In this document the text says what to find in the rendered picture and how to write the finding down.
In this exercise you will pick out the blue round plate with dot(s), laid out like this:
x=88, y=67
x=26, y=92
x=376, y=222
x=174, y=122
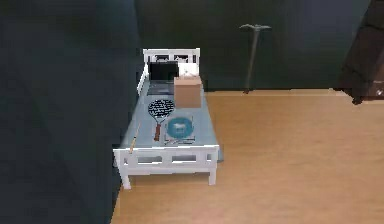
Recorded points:
x=179, y=128

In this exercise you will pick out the brown cardboard box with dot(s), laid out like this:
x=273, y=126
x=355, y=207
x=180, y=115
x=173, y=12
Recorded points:
x=188, y=92

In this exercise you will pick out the white framed bed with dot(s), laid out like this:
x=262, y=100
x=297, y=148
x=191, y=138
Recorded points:
x=186, y=155

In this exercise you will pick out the white pillow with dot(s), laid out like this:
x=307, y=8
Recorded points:
x=188, y=69

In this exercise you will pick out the black open laptop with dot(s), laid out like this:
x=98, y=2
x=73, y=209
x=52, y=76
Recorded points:
x=162, y=76

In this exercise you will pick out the thin tan stick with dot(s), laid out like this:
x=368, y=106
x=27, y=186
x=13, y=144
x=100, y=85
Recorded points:
x=134, y=139

